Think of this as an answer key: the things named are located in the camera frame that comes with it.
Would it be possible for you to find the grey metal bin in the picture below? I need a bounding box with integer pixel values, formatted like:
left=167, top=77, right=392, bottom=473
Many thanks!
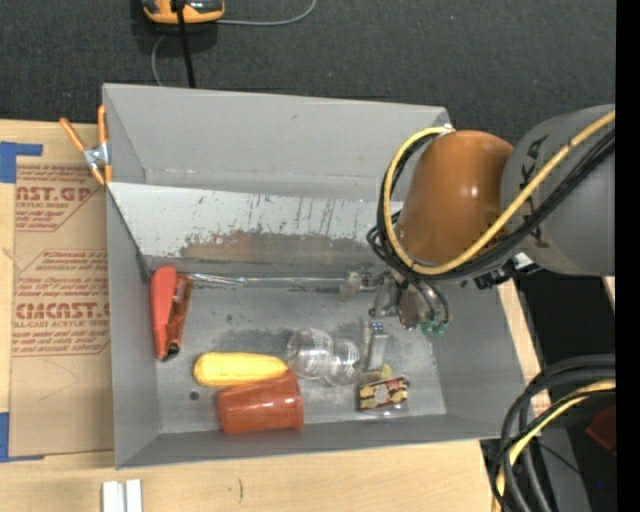
left=101, top=83, right=527, bottom=470

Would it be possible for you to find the yellow toy corn cob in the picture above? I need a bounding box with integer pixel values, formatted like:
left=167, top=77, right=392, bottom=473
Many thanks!
left=192, top=351, right=291, bottom=389

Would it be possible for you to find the red and yellow packet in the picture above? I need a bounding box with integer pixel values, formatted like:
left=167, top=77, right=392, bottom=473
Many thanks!
left=357, top=375, right=411, bottom=414

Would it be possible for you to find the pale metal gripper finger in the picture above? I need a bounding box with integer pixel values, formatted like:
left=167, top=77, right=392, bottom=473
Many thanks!
left=339, top=268, right=377, bottom=302
left=359, top=319, right=392, bottom=374

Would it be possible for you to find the clear glass bottle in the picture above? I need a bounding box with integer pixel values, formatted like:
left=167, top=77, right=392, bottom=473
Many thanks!
left=285, top=327, right=362, bottom=388

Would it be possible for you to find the orange-red plastic cup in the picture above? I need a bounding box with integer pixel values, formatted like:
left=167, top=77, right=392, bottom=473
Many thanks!
left=215, top=372, right=305, bottom=435

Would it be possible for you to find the brown cardboard board red print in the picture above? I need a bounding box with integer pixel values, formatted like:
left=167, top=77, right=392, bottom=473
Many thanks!
left=0, top=118, right=116, bottom=463

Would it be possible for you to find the red stapler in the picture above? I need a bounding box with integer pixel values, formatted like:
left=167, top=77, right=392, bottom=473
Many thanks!
left=149, top=265, right=194, bottom=362

